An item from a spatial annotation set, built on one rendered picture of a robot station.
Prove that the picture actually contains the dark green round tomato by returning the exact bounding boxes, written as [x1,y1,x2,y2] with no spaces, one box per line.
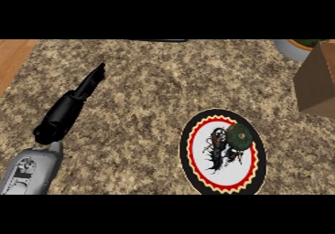
[226,122,255,151]

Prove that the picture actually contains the black red white patterned plate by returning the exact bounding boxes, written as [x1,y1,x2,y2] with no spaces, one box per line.
[179,108,268,196]

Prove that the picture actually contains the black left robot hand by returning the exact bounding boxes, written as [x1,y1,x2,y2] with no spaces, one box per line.
[33,62,107,146]

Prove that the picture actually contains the brown cardboard box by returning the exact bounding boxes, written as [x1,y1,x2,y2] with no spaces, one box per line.
[293,41,335,121]

